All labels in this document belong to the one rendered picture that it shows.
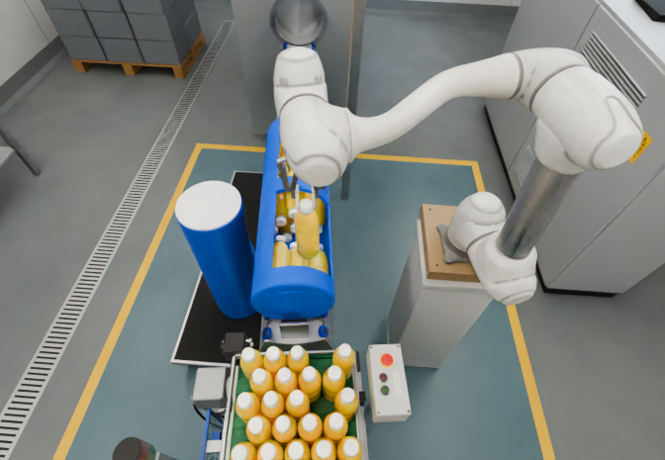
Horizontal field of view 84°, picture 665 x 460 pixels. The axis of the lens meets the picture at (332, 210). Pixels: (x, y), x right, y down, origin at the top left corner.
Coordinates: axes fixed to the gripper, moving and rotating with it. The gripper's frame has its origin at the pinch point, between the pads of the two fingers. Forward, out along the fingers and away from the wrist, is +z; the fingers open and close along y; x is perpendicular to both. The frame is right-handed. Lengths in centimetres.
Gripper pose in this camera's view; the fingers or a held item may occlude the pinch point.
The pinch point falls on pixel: (305, 197)
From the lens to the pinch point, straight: 102.7
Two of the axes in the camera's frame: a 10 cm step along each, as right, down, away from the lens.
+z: -0.2, 6.4, 7.7
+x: 0.5, 7.7, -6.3
